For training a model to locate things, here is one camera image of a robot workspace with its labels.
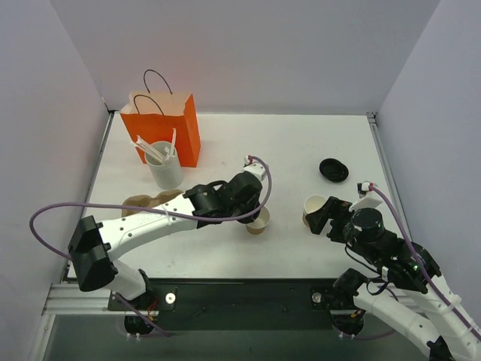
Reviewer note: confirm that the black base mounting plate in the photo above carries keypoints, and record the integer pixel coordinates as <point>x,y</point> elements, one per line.
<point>256,304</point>

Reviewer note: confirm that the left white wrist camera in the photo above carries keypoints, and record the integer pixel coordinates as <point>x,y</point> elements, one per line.
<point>255,168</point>

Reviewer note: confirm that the brown pulp cup carrier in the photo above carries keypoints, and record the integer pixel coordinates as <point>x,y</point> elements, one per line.
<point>146,201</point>

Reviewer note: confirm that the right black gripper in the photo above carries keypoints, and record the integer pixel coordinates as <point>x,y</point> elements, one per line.
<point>334,216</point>

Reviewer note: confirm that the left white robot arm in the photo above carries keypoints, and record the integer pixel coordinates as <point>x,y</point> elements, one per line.
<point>96,247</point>

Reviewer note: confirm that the orange paper bag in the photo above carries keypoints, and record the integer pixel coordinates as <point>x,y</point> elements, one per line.
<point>161,116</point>

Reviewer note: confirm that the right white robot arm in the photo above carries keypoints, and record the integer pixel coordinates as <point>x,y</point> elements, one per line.
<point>414,298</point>

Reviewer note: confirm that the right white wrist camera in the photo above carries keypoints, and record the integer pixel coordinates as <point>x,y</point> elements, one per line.
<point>367,198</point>

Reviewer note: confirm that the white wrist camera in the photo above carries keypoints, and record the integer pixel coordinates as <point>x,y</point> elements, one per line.
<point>367,198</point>
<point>255,168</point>

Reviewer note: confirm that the white cylindrical straw holder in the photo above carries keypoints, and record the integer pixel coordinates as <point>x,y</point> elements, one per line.
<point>168,175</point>

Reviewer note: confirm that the brown paper coffee cup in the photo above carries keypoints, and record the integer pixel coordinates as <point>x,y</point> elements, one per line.
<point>259,225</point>

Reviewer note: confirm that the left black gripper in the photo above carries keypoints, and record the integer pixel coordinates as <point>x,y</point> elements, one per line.
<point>249,210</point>

